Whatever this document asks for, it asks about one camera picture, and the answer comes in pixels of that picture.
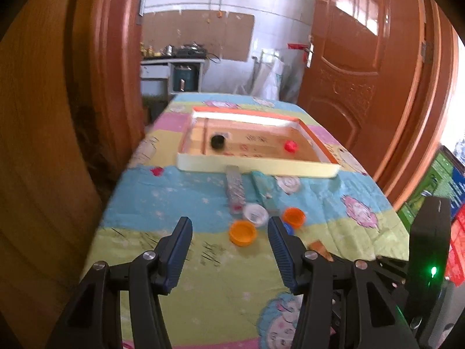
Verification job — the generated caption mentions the white woven sacks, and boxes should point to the white woven sacks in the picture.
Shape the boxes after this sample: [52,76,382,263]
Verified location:
[251,54,292,99]

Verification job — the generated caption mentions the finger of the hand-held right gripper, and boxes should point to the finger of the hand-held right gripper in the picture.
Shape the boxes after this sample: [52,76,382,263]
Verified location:
[371,257,408,306]

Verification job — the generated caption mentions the orange bottle cap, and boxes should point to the orange bottle cap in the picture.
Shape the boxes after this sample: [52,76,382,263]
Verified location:
[282,207,306,229]
[229,221,258,247]

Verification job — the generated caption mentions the green stick packet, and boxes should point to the green stick packet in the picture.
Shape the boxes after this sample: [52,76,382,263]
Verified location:
[251,172,281,216]

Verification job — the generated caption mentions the cardboard wall sheets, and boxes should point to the cardboard wall sheets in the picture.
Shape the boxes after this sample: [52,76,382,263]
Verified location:
[142,9,255,62]

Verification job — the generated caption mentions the carved brown wooden door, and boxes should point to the carved brown wooden door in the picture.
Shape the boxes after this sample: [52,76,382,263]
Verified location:
[297,0,426,175]

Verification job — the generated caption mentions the black gas stove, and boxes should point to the black gas stove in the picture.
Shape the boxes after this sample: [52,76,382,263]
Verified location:
[176,44,208,59]

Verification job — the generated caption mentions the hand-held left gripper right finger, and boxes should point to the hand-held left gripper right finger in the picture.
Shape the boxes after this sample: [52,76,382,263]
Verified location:
[268,216,422,349]

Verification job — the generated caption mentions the white kitchen counter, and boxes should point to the white kitchen counter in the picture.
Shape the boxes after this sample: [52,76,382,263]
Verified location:
[140,56,208,96]

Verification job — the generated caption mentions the plain brown wooden door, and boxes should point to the plain brown wooden door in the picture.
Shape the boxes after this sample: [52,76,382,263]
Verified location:
[69,0,146,175]

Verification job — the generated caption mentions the red crate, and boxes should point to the red crate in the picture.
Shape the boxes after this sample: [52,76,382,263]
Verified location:
[445,214,465,285]

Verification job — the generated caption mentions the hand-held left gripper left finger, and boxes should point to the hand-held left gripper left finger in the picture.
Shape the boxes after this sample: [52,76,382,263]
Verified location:
[45,216,193,349]

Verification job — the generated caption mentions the white bottle cap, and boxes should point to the white bottle cap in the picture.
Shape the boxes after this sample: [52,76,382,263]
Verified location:
[243,204,269,229]

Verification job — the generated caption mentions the green printed carton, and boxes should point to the green printed carton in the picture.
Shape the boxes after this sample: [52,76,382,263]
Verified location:
[398,145,465,226]

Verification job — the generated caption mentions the shallow cardboard box with orange rim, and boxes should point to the shallow cardboard box with orange rim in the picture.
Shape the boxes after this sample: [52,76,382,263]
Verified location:
[177,107,342,179]

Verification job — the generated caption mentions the teal air fryer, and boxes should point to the teal air fryer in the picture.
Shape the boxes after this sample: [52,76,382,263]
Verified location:
[172,65,198,92]

